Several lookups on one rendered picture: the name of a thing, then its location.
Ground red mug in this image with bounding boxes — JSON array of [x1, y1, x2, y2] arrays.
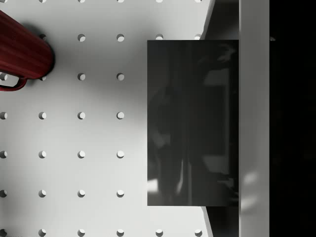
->
[[0, 9, 55, 92]]

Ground grey cube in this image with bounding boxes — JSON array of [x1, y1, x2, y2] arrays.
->
[[147, 39, 239, 207]]

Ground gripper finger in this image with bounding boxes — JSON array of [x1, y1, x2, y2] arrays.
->
[[201, 206, 239, 237], [199, 0, 239, 40]]

